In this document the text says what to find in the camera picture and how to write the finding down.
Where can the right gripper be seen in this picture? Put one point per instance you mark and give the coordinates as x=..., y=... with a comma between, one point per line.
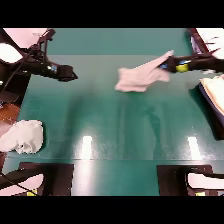
x=178, y=64

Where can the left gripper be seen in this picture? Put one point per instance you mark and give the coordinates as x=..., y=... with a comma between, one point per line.
x=66, y=72

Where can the pink T-shirt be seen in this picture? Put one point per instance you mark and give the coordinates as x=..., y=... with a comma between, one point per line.
x=143, y=77

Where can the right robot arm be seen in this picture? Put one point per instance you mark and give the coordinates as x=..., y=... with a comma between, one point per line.
x=206, y=62

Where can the folded dark red garment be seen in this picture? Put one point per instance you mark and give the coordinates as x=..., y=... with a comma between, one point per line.
x=193, y=37

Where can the folded white garment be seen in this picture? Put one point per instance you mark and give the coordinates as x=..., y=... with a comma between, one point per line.
x=211, y=36

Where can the folded cream garment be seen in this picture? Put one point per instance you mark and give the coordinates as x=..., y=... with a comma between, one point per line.
x=215, y=89

